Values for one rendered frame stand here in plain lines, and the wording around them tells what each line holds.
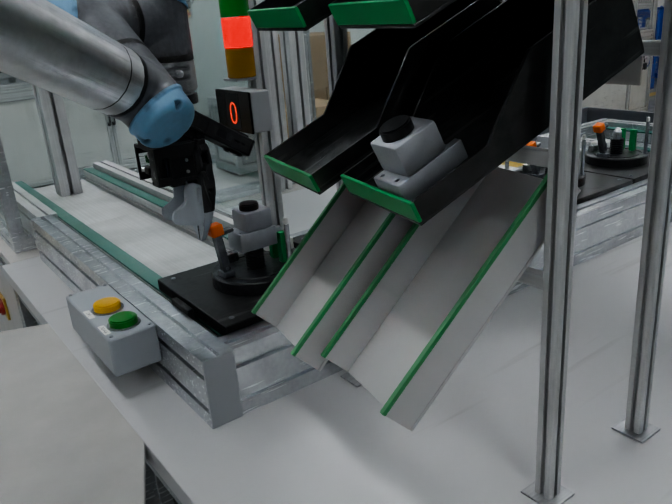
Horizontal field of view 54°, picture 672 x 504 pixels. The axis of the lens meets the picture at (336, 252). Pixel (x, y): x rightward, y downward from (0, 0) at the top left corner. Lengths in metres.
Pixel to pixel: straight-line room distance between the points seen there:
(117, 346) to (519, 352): 0.58
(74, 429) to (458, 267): 0.57
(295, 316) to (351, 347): 0.13
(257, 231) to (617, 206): 0.76
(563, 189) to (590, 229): 0.77
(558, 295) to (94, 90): 0.49
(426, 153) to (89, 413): 0.63
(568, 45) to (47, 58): 0.44
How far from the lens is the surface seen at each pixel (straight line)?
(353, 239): 0.83
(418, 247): 0.73
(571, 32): 0.60
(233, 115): 1.21
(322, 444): 0.86
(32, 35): 0.64
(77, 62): 0.68
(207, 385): 0.88
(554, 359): 0.69
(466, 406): 0.92
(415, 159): 0.58
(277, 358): 0.92
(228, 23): 1.19
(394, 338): 0.71
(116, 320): 1.00
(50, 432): 1.00
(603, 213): 1.41
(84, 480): 0.89
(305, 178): 0.69
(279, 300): 0.84
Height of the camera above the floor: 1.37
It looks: 20 degrees down
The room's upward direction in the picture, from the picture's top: 4 degrees counter-clockwise
